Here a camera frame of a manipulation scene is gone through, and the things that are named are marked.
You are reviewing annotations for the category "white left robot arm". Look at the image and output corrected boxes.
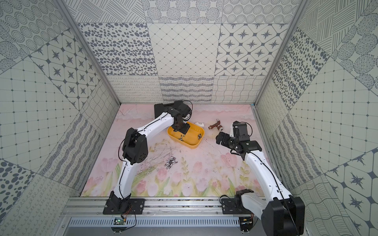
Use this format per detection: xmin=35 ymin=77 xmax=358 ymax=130
xmin=112 ymin=100 xmax=193 ymax=201

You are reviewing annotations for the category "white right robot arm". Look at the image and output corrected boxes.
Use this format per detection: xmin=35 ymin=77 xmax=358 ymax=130
xmin=216 ymin=121 xmax=305 ymax=236

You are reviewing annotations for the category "yellow plastic storage box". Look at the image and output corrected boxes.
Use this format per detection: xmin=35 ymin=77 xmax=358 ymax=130
xmin=167 ymin=122 xmax=205 ymax=149

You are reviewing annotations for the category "brown water tap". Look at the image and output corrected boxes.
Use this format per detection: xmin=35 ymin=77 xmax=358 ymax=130
xmin=208 ymin=119 xmax=223 ymax=131

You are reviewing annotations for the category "white pipe tee fitting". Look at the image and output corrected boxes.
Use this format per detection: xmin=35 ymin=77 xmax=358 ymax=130
xmin=195 ymin=122 xmax=205 ymax=128

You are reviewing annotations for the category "black plastic tool case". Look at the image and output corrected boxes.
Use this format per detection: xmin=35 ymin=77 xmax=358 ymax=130
xmin=154 ymin=100 xmax=184 ymax=118

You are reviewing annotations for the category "pile of metal bits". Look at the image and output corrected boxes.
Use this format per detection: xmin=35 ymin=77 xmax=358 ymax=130
xmin=165 ymin=156 xmax=178 ymax=169

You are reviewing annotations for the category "small green circuit board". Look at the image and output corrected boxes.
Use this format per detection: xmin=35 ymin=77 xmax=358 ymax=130
xmin=113 ymin=217 xmax=125 ymax=225

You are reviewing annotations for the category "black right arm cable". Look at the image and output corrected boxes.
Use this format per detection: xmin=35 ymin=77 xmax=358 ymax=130
xmin=250 ymin=151 xmax=300 ymax=236

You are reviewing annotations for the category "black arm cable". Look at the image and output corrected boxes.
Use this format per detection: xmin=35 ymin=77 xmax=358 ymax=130
xmin=117 ymin=114 xmax=175 ymax=201
xmin=250 ymin=151 xmax=300 ymax=236

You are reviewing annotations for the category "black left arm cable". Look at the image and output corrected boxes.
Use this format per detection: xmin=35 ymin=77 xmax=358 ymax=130
xmin=117 ymin=114 xmax=175 ymax=201

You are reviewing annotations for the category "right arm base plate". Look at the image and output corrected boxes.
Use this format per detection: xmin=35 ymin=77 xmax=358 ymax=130
xmin=219 ymin=195 xmax=253 ymax=215

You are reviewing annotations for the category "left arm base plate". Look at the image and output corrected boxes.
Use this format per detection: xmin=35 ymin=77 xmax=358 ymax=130
xmin=102 ymin=191 xmax=146 ymax=215

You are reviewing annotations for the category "aluminium mounting rail frame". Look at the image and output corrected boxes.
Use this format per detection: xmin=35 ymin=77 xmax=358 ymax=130
xmin=62 ymin=197 xmax=261 ymax=233

